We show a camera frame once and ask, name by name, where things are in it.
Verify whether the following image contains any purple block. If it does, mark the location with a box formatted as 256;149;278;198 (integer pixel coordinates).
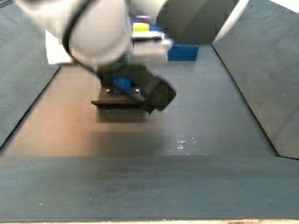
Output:
134;15;152;23

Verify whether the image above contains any blue peg board block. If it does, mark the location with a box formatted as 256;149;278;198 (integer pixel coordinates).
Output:
149;24;200;62

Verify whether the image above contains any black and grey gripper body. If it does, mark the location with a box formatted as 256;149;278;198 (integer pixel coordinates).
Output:
94;65;176;114

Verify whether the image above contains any black curved cradle stand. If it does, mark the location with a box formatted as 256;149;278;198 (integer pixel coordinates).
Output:
89;65;148;109

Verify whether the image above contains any yellow notched block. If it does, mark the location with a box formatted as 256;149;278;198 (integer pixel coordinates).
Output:
133;23;150;32

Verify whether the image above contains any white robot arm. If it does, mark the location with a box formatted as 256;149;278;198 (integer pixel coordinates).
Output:
14;0;176;112

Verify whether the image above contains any blue cylinder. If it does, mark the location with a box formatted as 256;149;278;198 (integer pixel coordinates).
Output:
113;77;132;95

